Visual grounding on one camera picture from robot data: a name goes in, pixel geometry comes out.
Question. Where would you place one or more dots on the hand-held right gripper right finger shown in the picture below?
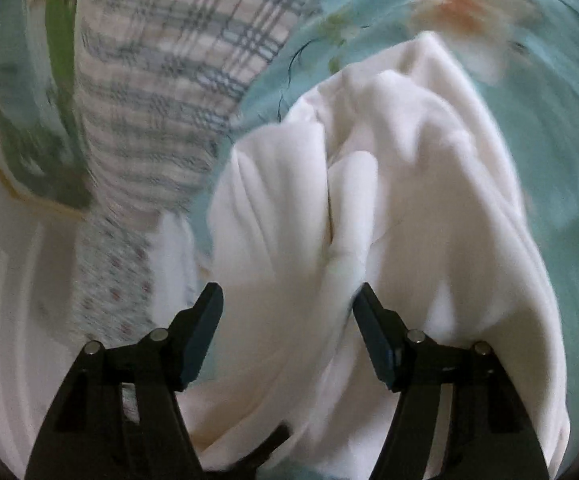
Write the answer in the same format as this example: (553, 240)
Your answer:
(377, 345)

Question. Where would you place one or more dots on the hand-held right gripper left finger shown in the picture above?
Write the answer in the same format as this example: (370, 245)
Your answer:
(197, 345)

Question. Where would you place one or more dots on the white zip hoodie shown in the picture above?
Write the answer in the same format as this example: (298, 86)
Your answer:
(419, 185)

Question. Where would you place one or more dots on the red flowered white sheet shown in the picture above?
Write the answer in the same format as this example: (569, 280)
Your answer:
(114, 280)

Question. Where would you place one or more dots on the plaid pillow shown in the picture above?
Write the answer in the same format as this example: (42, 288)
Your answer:
(159, 85)

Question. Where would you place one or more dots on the teal floral blanket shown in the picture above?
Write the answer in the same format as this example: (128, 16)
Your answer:
(559, 135)

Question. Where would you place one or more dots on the green picture with yellow frame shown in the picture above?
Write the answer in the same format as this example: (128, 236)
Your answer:
(34, 150)

